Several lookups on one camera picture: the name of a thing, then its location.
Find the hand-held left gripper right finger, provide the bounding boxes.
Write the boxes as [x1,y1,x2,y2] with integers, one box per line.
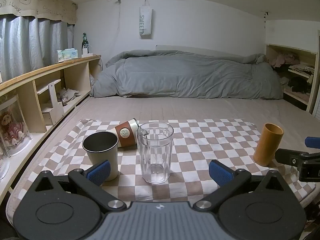
[192,159,288,213]

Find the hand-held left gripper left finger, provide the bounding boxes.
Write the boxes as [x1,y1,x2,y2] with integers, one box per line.
[32,160,127,213]

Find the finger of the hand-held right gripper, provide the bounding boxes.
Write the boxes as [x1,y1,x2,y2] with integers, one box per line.
[305,136,320,148]
[275,148,309,167]

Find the cup with brown sleeve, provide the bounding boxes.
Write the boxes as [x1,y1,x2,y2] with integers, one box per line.
[108,118,140,149]

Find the cream metal cup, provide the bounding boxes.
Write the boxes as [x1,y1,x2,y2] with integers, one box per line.
[82,131,119,182]

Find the orange bamboo cup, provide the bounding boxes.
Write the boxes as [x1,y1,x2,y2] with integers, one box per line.
[253,123,285,167]

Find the clear ribbed glass cup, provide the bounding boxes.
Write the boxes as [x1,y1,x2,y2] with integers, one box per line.
[136,122,174,184]

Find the brown white checkered cloth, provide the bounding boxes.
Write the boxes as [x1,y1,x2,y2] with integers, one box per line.
[46,118,318,203]

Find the black clothes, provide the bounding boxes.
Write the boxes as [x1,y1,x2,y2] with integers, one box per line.
[287,76,313,93]

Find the cream folded clothes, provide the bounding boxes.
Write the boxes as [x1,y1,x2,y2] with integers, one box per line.
[288,64,315,76]

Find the wooden clothes shelf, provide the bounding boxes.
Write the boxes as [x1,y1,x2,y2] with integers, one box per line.
[265,43,320,114]

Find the small wooden stand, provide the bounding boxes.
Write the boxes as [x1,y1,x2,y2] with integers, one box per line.
[37,79,64,126]

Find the crumpled grey cloth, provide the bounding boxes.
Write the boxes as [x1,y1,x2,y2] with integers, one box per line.
[58,87,81,104]

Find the pink clothes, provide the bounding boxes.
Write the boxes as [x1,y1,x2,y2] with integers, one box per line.
[271,52,301,68]

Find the plush doll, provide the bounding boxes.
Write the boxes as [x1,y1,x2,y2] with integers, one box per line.
[0,113,26,147]

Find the grey duvet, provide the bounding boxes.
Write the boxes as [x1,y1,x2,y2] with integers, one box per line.
[89,49,285,100]

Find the long wooden shelf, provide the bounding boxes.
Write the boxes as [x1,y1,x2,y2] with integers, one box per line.
[0,54,102,198]

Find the plush toy in clear case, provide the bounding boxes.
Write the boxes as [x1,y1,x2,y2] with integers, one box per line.
[0,93,34,158]

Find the small white holder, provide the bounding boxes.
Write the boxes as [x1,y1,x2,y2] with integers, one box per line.
[81,44,94,58]

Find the tissue box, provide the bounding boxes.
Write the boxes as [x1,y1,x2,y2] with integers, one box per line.
[55,48,79,63]

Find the green glass bottle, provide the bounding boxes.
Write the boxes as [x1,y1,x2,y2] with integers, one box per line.
[82,32,89,55]

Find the grey curtain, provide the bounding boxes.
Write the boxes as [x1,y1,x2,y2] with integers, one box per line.
[0,14,75,83]

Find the white hanging bag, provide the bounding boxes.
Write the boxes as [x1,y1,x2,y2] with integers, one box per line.
[139,0,154,40]

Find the beige valance with drawings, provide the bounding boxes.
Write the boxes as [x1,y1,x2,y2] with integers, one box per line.
[0,0,78,25]

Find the white wall cable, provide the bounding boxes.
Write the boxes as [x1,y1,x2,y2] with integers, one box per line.
[106,0,123,52]

